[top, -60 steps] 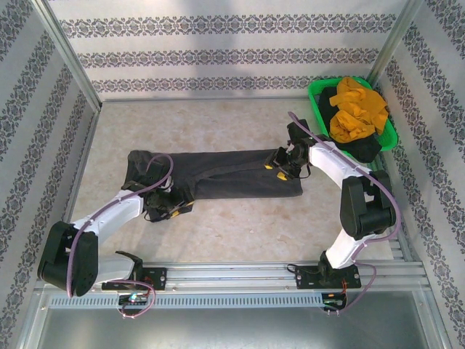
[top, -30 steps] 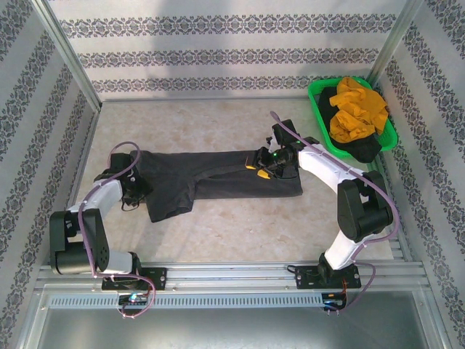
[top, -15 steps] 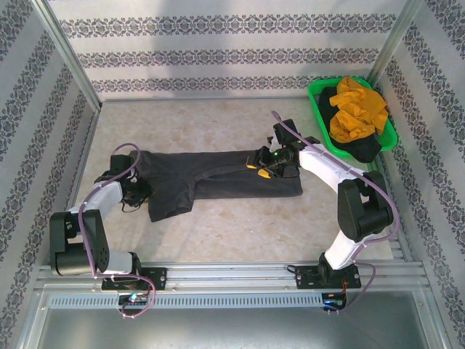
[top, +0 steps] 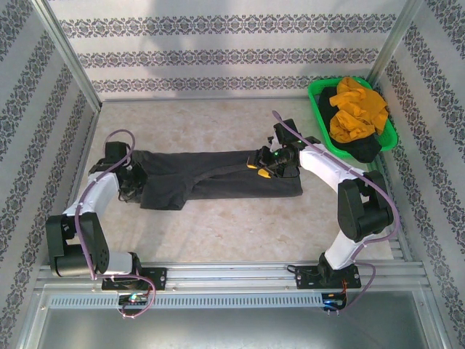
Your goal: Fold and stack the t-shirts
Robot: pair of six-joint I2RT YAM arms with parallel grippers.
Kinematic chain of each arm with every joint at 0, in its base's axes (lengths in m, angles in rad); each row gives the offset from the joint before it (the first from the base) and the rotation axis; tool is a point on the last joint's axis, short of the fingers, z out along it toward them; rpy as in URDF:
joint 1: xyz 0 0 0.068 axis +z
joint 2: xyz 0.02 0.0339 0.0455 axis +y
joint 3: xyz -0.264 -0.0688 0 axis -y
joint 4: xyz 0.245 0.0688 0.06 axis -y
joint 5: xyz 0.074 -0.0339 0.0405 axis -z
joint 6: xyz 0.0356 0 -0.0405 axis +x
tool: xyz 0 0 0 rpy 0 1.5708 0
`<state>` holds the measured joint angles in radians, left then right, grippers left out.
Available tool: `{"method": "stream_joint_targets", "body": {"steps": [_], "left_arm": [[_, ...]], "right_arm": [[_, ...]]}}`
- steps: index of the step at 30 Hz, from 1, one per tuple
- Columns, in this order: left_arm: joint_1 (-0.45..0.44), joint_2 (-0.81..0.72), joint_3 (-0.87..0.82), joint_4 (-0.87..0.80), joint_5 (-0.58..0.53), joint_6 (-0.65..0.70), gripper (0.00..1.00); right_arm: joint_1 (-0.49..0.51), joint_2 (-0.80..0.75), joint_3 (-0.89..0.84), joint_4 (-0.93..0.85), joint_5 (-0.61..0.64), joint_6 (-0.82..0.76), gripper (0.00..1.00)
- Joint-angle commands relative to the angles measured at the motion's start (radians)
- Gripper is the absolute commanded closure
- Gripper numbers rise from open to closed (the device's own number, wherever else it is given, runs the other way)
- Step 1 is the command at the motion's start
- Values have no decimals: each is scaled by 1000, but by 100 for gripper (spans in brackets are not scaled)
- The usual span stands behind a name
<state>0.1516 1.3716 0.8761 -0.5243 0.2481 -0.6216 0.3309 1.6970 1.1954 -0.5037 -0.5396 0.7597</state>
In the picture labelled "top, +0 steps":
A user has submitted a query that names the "small controller board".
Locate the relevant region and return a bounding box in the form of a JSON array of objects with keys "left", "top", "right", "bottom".
[
  {"left": 322, "top": 292, "right": 346, "bottom": 312},
  {"left": 118, "top": 294, "right": 148, "bottom": 306}
]

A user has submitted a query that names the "black t-shirt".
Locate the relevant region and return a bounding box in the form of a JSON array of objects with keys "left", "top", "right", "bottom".
[{"left": 318, "top": 85, "right": 381, "bottom": 164}]

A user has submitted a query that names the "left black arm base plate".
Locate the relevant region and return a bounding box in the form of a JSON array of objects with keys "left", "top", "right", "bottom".
[{"left": 101, "top": 268, "right": 168, "bottom": 291}]

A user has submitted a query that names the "left aluminium frame post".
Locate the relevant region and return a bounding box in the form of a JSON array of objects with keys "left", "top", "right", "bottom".
[{"left": 34, "top": 0, "right": 105, "bottom": 113}]

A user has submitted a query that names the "left small controller board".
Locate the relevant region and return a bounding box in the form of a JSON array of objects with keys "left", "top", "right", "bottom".
[{"left": 118, "top": 294, "right": 148, "bottom": 306}]

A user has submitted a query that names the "right aluminium side rail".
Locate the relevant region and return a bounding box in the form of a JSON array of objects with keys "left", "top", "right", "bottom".
[{"left": 365, "top": 154, "right": 417, "bottom": 262}]

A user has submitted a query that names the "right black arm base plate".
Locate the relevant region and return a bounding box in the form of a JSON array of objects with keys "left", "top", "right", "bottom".
[{"left": 294, "top": 264, "right": 361, "bottom": 290}]

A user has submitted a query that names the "aluminium frame post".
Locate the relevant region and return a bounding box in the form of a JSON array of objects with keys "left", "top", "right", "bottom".
[
  {"left": 365, "top": 0, "right": 426, "bottom": 88},
  {"left": 34, "top": 0, "right": 105, "bottom": 113}
]

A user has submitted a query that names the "dark grey t-shirt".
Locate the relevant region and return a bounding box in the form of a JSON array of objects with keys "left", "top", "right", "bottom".
[{"left": 129, "top": 147, "right": 304, "bottom": 212}]

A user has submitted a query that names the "mustard orange t-shirt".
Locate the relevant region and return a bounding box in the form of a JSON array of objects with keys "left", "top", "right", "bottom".
[{"left": 328, "top": 76, "right": 390, "bottom": 143}]

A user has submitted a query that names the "left aluminium side rail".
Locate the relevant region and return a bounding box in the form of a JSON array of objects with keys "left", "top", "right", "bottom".
[{"left": 49, "top": 103, "right": 102, "bottom": 266}]

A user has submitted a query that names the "green plastic basket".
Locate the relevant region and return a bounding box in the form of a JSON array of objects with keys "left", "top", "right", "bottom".
[{"left": 307, "top": 75, "right": 400, "bottom": 161}]

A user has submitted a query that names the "grey metal sheet panel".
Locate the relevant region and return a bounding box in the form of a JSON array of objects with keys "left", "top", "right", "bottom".
[{"left": 20, "top": 283, "right": 448, "bottom": 349}]

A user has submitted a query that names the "slotted grey cable duct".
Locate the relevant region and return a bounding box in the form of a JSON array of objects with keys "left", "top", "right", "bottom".
[{"left": 49, "top": 293, "right": 346, "bottom": 310}]

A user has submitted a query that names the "aluminium mounting rail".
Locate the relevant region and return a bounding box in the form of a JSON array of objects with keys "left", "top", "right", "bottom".
[{"left": 35, "top": 260, "right": 426, "bottom": 292}]

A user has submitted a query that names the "aluminium back rail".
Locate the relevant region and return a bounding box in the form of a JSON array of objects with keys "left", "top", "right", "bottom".
[{"left": 100, "top": 95, "right": 310, "bottom": 103}]

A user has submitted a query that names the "aluminium side rail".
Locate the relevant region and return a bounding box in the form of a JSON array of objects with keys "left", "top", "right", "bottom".
[
  {"left": 49, "top": 103, "right": 102, "bottom": 266},
  {"left": 365, "top": 154, "right": 417, "bottom": 262}
]

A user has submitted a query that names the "right aluminium frame post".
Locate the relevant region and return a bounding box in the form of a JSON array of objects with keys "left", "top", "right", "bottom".
[{"left": 365, "top": 0, "right": 426, "bottom": 88}]

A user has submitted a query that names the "right small controller board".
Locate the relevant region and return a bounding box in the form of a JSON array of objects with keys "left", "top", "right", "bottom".
[{"left": 322, "top": 292, "right": 346, "bottom": 312}]

